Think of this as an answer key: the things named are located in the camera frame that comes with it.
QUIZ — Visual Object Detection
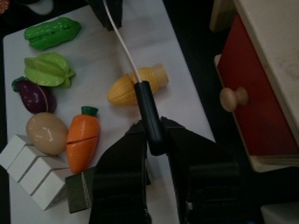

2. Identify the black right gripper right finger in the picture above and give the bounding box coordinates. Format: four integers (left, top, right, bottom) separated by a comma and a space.
161, 116, 250, 224

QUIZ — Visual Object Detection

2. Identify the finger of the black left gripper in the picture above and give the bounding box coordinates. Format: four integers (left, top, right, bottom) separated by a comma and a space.
107, 0, 125, 32
85, 0, 113, 30

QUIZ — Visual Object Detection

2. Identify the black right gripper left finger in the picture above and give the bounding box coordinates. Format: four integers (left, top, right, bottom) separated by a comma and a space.
89, 119, 154, 224

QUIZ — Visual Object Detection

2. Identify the white toy knife black handle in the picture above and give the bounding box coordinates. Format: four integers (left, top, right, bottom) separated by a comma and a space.
102, 0, 169, 157

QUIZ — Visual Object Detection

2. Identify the yellow toy corn stalk half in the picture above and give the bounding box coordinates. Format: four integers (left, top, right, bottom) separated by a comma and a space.
135, 63, 170, 95

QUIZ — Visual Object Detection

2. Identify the yellow toy corn tip half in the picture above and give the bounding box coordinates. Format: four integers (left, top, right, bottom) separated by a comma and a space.
107, 73, 141, 107

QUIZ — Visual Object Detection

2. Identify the dark green sliced toy block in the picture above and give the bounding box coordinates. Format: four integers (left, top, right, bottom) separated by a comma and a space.
65, 158, 154, 214

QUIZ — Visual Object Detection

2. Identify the pale grey round object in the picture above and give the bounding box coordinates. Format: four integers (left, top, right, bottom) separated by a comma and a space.
26, 0, 55, 16

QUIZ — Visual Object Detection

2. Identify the dark green toy pepper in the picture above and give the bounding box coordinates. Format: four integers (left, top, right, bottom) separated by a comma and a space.
23, 17, 83, 51

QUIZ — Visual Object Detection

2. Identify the white cutting board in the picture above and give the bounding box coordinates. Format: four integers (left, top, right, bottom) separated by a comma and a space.
3, 0, 218, 224

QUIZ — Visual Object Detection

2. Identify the orange toy carrot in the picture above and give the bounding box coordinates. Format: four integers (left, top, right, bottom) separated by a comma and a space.
65, 105, 102, 175

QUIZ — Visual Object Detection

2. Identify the white sliced toy block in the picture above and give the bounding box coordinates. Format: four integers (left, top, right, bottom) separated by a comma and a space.
0, 134, 74, 212

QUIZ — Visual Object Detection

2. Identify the white box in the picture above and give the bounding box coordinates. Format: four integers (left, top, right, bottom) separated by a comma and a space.
260, 201, 299, 224

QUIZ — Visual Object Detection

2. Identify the small orange object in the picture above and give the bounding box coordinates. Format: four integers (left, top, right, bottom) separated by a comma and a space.
0, 0, 11, 15

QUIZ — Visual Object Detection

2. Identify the beige toy potato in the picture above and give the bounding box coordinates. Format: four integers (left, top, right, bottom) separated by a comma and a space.
25, 112, 71, 156

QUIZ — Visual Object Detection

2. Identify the red drawer with wooden knob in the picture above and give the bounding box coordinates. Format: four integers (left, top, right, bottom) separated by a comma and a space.
215, 14, 299, 157

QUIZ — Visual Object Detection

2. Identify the light wooden beam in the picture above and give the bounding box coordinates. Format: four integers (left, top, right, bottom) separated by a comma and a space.
210, 0, 240, 33

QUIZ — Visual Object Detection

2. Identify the purple toy eggplant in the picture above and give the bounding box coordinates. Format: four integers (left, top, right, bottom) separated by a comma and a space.
11, 76, 58, 116

